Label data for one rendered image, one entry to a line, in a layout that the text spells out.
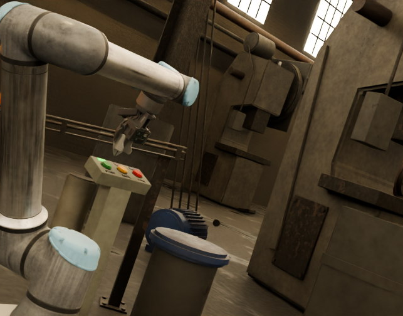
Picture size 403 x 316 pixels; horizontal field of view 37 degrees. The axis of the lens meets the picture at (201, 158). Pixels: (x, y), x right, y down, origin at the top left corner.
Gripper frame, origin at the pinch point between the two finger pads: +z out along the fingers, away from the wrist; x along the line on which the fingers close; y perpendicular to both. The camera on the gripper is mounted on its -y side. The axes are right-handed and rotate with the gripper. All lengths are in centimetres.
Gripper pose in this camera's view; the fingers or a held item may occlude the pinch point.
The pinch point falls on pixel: (115, 151)
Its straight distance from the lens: 218.6
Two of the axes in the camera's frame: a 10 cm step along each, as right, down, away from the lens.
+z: -5.3, 8.0, 2.6
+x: 6.8, 2.2, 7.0
